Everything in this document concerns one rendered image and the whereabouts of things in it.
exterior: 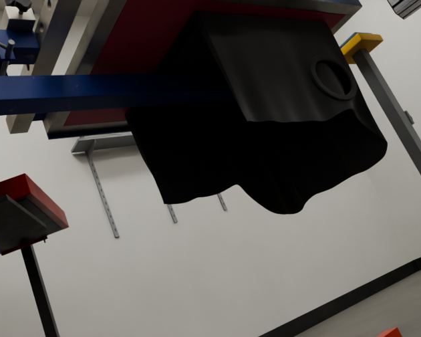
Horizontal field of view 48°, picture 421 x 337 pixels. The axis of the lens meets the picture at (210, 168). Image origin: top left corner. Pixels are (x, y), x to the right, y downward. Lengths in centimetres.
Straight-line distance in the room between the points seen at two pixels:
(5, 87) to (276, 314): 302
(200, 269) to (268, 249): 69
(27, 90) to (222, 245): 276
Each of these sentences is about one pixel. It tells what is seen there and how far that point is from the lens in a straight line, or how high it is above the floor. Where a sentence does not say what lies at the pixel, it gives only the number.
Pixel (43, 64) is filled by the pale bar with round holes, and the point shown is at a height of 99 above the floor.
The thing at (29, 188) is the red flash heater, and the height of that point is 103.
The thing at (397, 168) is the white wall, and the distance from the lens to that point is 505.
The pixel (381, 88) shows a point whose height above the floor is 77.
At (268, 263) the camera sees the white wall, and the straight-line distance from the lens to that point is 384.
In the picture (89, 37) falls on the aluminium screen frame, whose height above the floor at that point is 96.
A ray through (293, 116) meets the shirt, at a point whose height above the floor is 66.
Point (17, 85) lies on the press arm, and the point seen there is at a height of 89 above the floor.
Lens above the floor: 31
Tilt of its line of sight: 17 degrees up
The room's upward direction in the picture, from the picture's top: 24 degrees counter-clockwise
